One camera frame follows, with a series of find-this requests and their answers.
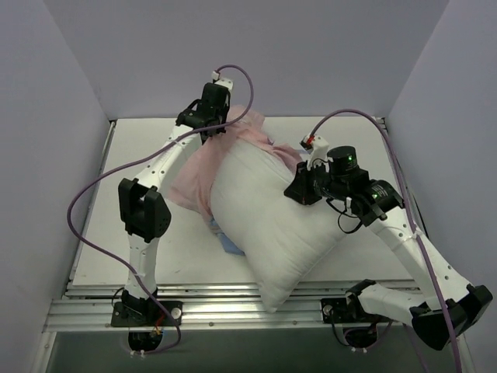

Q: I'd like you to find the white pillow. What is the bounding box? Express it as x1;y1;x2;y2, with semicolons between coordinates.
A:
210;140;345;312

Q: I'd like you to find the blue and pink printed pillowcase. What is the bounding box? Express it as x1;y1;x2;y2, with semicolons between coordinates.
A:
168;106;302;256

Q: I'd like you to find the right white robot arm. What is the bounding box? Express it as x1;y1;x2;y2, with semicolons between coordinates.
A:
284;142;493;350

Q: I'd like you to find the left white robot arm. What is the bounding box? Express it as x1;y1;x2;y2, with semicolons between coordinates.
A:
118;78;233;326

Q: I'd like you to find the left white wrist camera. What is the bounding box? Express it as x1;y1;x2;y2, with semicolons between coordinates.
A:
211;71;234;92

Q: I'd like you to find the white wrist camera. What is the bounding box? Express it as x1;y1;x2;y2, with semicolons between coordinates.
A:
300;134;329;171
211;71;234;92

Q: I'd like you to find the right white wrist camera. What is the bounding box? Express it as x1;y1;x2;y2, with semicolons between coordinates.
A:
300;134;329;171

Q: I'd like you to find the right aluminium side rail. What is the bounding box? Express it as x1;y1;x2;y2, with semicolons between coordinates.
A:
375;117;447;292

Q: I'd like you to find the aluminium front rail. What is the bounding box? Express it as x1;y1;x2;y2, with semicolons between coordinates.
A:
42;281;465;333

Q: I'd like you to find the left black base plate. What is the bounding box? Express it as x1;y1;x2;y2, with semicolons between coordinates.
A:
110;301;183;328

